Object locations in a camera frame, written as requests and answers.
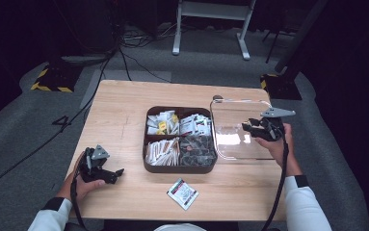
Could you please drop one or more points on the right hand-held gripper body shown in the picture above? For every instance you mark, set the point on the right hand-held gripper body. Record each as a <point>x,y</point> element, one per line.
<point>272,126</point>

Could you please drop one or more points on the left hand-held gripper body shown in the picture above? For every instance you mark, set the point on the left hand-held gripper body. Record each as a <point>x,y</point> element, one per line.
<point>90,165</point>

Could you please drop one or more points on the clear box lid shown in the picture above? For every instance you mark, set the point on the clear box lid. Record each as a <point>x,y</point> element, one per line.
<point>233,141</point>

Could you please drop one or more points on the brown compartment box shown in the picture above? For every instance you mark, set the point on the brown compartment box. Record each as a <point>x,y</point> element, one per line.
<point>179,168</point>

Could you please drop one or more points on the square white red-label packet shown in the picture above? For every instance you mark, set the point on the square white red-label packet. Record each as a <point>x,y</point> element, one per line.
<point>182,193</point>

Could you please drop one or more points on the person's left hand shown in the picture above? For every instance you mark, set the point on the person's left hand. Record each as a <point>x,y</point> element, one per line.
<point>73,187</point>

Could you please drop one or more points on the person's right hand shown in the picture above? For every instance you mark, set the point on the person's right hand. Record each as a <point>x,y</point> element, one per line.
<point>281,154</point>

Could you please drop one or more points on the black yellow striped stand base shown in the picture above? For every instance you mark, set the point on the black yellow striped stand base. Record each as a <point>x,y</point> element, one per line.
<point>57,78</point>
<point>281,86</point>

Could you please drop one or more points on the pile of stick sachets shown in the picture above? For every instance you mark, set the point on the pile of stick sachets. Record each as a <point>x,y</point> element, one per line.
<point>163,152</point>

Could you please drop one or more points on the pile of dark sachets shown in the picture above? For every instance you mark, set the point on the pile of dark sachets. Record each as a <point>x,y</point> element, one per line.
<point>198,150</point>

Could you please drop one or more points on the pile of white red-label sachets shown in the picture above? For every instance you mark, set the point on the pile of white red-label sachets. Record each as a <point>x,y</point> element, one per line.
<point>195,125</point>

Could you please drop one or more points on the pile of white yellow sachets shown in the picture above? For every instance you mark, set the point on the pile of white yellow sachets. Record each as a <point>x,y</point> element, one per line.
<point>161,123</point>

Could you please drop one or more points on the black tripod legs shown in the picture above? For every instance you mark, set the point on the black tripod legs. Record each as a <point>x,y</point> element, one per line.
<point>273,41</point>

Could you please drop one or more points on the person's white shirt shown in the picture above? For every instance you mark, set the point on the person's white shirt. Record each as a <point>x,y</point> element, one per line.
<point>179,227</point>

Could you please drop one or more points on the dark slanted pole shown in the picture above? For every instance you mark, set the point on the dark slanted pole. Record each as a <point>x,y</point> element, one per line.
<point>301,35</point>

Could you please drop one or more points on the white metal stand frame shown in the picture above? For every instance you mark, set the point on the white metal stand frame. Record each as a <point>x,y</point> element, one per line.
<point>214,9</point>

